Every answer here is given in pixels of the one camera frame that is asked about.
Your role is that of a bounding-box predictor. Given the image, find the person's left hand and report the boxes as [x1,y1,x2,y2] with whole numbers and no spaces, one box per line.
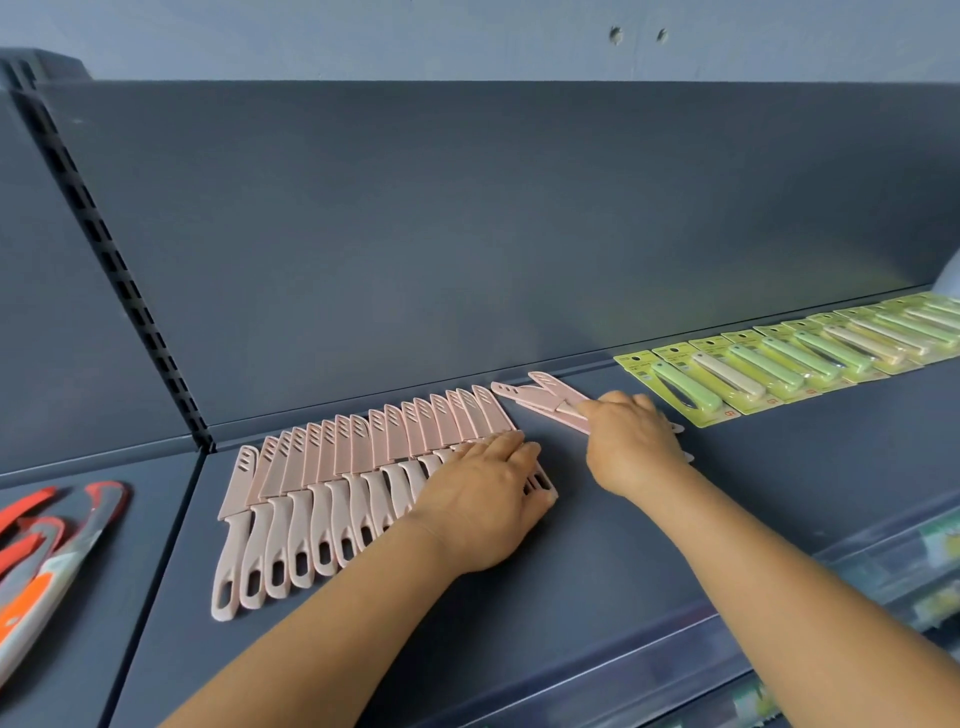
[408,431,560,577]

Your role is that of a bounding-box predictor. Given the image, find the person's right hand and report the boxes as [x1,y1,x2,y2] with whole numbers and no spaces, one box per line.
[574,390,696,501]

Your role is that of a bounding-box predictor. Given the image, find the pink sheathed fruit knife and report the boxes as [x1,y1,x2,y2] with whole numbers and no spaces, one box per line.
[490,381,696,463]
[528,370,685,435]

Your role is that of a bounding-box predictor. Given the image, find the person's right forearm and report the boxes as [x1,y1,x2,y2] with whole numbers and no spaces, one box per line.
[626,463,960,728]

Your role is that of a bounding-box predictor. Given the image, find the person's left forearm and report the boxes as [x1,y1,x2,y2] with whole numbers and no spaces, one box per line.
[161,513,462,728]

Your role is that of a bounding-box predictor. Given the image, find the dark grey shelf unit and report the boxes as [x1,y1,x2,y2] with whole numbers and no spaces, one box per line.
[0,48,960,728]

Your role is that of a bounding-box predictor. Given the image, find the row of green carded peelers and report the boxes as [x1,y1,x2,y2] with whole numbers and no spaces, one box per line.
[613,291,960,429]

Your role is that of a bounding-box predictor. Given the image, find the row of pink knives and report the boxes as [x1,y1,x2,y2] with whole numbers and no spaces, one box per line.
[210,384,519,623]

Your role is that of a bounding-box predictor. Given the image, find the green yellow packaged goods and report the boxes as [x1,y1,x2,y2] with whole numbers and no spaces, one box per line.
[903,517,960,631]

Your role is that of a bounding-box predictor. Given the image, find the slotted shelf upright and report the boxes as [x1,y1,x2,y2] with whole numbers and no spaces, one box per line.
[0,49,217,453]

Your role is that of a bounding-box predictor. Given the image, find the clear shelf price rail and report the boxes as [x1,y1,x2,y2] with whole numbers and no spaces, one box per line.
[450,506,960,728]

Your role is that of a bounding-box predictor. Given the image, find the grey orange handled knife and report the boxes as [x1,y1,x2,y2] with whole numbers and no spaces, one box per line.
[0,480,130,688]

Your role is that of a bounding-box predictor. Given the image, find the grey red handled knife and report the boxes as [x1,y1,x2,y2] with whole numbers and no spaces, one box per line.
[0,516,76,601]
[0,486,60,535]

